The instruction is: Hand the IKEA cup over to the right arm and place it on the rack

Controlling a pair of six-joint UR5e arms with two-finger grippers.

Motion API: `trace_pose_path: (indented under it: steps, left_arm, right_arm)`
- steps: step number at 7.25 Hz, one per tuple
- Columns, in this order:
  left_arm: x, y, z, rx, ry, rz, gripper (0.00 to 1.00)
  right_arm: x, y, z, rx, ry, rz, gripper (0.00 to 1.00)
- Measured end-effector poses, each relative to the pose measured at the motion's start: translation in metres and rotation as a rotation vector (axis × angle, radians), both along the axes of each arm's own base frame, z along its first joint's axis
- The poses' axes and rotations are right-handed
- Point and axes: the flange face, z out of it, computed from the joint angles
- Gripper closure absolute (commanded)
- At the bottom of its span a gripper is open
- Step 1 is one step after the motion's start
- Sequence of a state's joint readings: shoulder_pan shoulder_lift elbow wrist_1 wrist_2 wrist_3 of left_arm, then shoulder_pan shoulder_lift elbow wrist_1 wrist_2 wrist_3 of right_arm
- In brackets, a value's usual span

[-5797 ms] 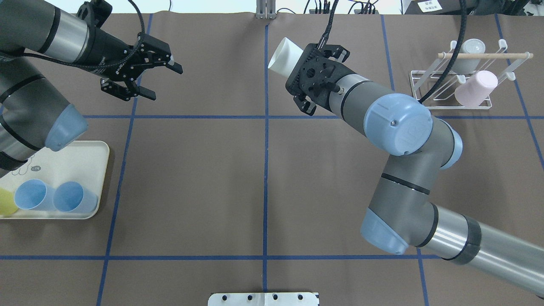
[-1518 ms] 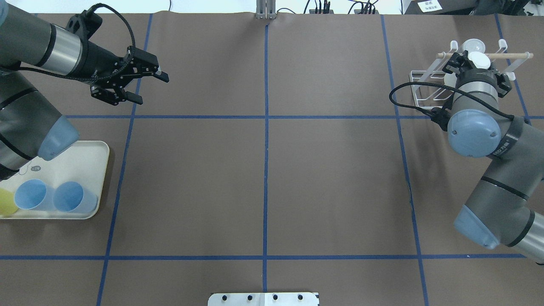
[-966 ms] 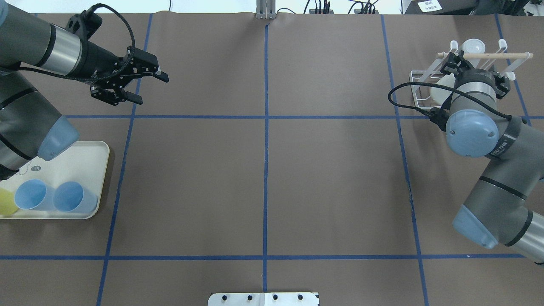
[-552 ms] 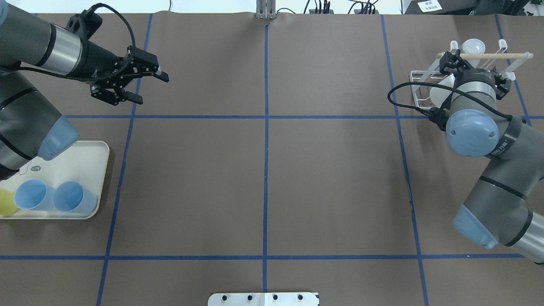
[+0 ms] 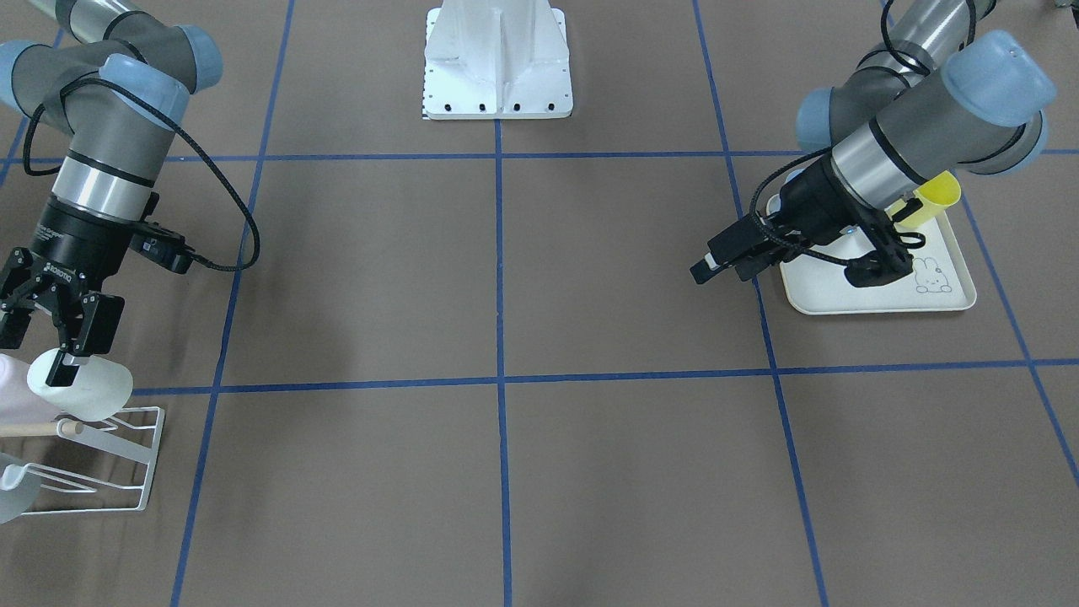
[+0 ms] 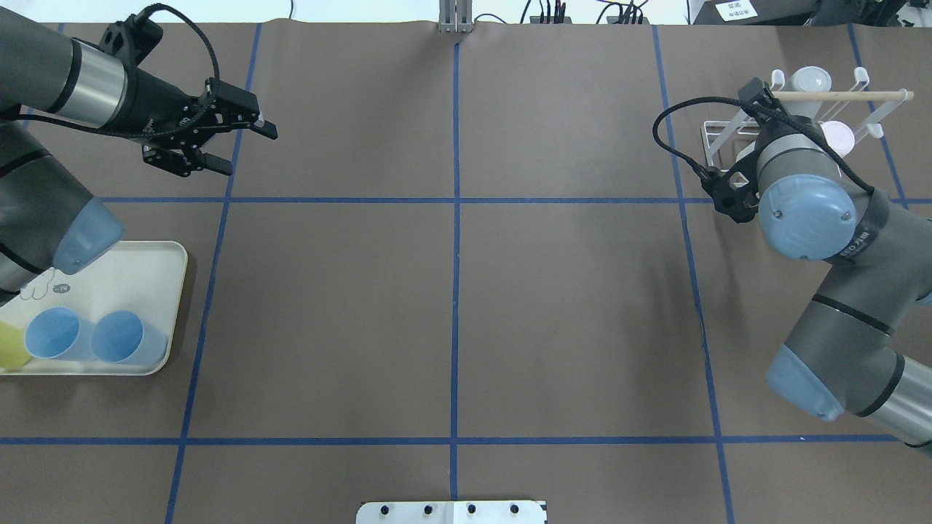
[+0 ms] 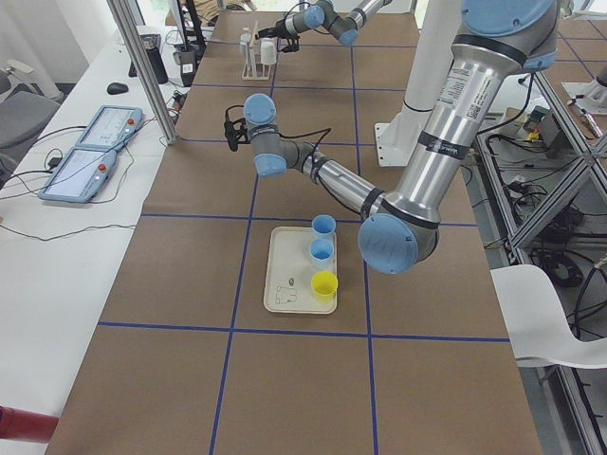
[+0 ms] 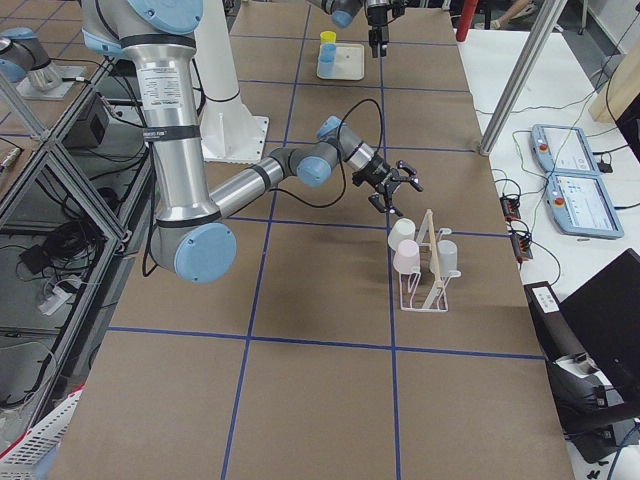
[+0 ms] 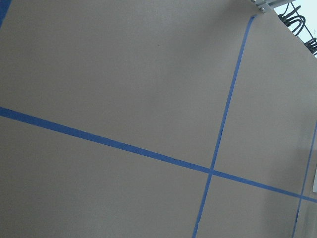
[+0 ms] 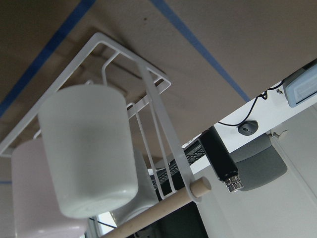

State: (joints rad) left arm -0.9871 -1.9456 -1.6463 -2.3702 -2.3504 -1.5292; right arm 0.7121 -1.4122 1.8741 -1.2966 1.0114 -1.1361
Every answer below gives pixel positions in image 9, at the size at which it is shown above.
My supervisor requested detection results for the grey metal bracket corner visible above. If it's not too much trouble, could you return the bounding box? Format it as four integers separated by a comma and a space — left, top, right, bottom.
250, 0, 294, 13

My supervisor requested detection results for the black cable bundle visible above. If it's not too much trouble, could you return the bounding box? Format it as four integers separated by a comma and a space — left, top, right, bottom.
277, 2, 317, 57

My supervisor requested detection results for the white camera mast base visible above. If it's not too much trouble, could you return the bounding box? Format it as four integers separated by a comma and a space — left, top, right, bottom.
312, 169, 317, 193

